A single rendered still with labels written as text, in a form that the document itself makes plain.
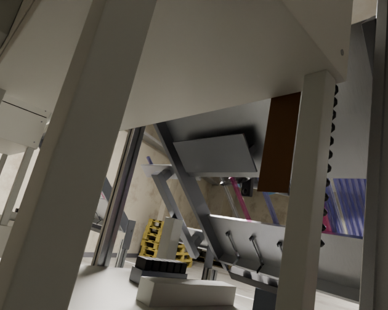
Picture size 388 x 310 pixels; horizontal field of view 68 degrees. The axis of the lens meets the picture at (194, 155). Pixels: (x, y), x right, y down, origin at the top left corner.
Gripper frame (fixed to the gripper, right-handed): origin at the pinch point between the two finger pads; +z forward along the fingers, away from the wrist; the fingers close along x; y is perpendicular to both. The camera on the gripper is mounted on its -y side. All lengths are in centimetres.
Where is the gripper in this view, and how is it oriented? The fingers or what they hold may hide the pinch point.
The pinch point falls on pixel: (225, 185)
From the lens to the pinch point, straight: 112.0
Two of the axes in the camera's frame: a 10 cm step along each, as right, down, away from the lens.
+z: -7.0, 2.5, -6.7
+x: 6.8, -0.4, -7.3
